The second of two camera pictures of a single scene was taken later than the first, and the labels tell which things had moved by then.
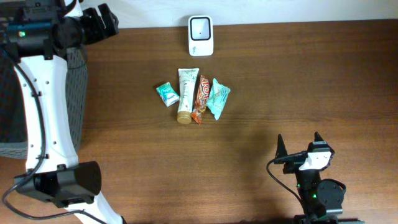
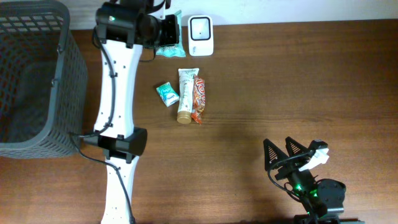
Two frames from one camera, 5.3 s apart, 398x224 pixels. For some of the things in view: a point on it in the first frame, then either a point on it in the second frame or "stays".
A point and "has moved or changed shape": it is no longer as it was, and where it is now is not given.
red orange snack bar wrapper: x=203 y=93 has moved or changed shape
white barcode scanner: x=200 y=30 stays
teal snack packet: x=216 y=98 to x=175 y=50
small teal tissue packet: x=168 y=94 stays
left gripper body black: x=91 y=29 to x=168 y=30
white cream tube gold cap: x=188 y=79 stays
